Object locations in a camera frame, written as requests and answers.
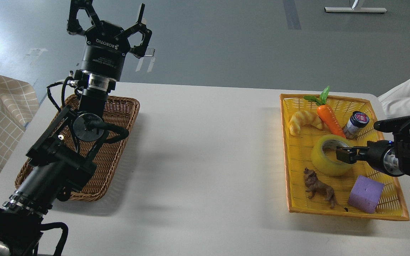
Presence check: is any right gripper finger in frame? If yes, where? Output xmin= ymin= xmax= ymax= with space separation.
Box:
xmin=336 ymin=147 xmax=368 ymax=164

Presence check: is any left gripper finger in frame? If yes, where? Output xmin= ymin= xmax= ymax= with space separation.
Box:
xmin=67 ymin=0 xmax=103 ymax=36
xmin=116 ymin=3 xmax=153 ymax=59

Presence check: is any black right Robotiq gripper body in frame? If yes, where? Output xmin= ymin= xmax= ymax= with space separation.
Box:
xmin=366 ymin=140 xmax=393 ymax=174

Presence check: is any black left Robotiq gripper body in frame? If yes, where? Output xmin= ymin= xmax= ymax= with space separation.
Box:
xmin=80 ymin=21 xmax=130 ymax=81

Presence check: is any yellow tape roll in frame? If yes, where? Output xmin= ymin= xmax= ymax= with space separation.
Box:
xmin=310 ymin=134 xmax=354 ymax=177

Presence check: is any yellow plastic woven tray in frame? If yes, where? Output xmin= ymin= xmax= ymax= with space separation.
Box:
xmin=280 ymin=94 xmax=410 ymax=221

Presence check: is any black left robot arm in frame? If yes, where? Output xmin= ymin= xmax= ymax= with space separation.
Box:
xmin=0 ymin=0 xmax=154 ymax=256

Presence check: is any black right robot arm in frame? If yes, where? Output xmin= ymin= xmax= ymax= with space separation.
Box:
xmin=336 ymin=116 xmax=410 ymax=177

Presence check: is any small dark jar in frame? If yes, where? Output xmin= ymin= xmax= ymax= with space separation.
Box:
xmin=343 ymin=111 xmax=370 ymax=140

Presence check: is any purple foam block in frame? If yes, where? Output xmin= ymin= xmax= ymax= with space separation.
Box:
xmin=348 ymin=175 xmax=385 ymax=214

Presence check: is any orange toy carrot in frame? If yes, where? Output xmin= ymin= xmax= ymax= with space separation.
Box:
xmin=303 ymin=86 xmax=346 ymax=138

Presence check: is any toy croissant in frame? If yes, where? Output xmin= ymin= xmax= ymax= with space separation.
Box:
xmin=288 ymin=110 xmax=324 ymax=136

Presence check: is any white metal stand base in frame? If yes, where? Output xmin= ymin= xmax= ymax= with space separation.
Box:
xmin=324 ymin=0 xmax=387 ymax=14

